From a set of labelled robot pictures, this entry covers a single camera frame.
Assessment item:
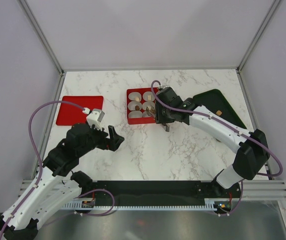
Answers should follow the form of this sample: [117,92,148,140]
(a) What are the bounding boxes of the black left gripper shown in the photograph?
[78,122,124,157]

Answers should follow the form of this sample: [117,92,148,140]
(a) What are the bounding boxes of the metal tweezers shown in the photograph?
[146,106,170,132]

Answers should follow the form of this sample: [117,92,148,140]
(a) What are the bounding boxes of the red box lid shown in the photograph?
[55,95,104,127]

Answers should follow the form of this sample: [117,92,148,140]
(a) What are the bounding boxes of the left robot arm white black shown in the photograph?
[0,123,125,240]

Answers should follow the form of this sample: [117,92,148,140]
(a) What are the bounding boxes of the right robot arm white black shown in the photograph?
[155,86,271,198]

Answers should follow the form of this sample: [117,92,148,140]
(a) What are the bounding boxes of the red chocolate box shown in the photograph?
[126,87,156,125]

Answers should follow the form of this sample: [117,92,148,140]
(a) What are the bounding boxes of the tan chocolate on tray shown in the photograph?
[216,110,222,116]

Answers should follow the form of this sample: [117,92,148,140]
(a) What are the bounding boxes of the dark green tray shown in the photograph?
[193,89,247,129]

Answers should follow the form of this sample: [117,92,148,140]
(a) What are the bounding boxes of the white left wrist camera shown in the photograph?
[82,107,105,131]

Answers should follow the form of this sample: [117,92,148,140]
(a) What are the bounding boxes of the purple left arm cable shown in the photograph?
[0,100,89,240]

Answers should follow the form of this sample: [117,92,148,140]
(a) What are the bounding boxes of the white slotted cable duct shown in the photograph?
[61,198,234,211]

